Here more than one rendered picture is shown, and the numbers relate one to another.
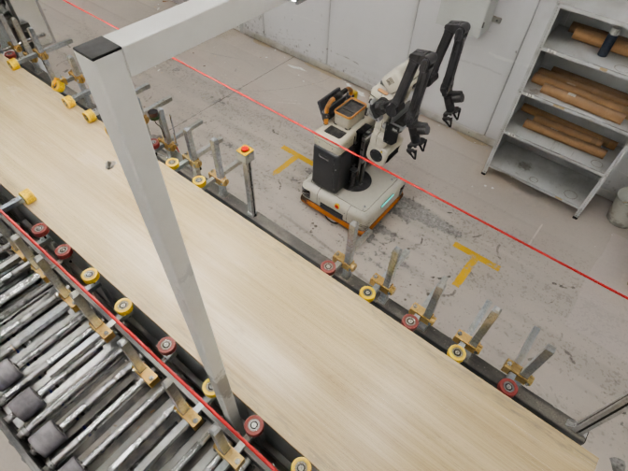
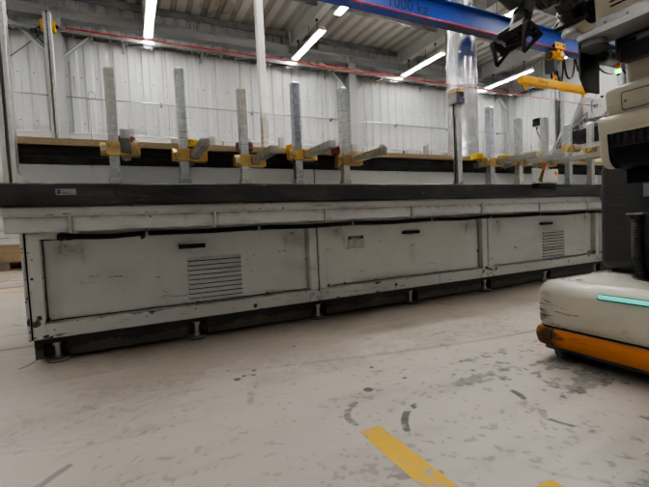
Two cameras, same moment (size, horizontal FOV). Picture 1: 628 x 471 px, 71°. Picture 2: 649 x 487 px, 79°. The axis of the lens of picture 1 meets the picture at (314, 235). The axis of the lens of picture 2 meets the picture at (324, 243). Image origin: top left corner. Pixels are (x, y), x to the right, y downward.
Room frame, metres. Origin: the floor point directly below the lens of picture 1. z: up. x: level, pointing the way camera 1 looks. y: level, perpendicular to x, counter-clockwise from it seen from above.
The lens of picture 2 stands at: (2.20, -1.99, 0.52)
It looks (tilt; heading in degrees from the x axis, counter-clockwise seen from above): 3 degrees down; 117
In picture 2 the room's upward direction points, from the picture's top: 3 degrees counter-clockwise
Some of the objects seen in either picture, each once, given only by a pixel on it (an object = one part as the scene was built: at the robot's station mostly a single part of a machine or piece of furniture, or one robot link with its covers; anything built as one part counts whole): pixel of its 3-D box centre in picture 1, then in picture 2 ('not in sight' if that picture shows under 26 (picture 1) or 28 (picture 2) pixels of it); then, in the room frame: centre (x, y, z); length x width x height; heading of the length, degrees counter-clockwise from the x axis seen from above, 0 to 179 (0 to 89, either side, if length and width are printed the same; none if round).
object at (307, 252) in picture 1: (205, 184); (512, 188); (2.12, 0.76, 0.67); 5.11 x 0.08 x 0.10; 53
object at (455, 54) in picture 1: (453, 61); not in sight; (2.56, -0.81, 1.40); 0.11 x 0.06 x 0.43; 144
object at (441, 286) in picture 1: (430, 310); (243, 144); (1.11, -0.60, 0.87); 0.04 x 0.04 x 0.48; 53
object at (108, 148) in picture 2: (518, 372); (120, 149); (0.83, -0.98, 0.83); 0.14 x 0.06 x 0.05; 53
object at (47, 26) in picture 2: not in sight; (56, 109); (-0.26, -0.58, 1.25); 0.15 x 0.08 x 1.10; 53
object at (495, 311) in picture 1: (479, 335); (182, 128); (0.96, -0.80, 0.93); 0.04 x 0.04 x 0.48; 53
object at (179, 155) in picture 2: (467, 342); (189, 156); (0.98, -0.78, 0.82); 0.14 x 0.06 x 0.05; 53
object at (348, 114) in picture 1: (349, 113); not in sight; (2.73, -0.22, 0.87); 0.23 x 0.15 x 0.11; 144
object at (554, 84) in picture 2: not in sight; (555, 84); (2.65, 5.85, 2.65); 1.71 x 0.09 x 0.32; 53
